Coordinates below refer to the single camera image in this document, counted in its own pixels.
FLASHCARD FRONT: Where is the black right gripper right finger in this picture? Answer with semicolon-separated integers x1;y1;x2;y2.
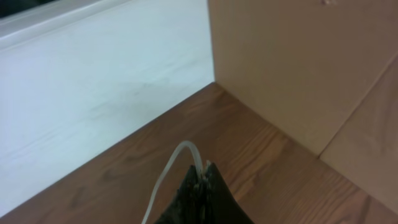
200;162;254;224

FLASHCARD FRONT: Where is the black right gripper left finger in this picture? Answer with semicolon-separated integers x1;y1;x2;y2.
155;166;202;224

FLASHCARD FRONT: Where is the white USB cable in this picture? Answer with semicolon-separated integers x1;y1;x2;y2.
141;140;203;224

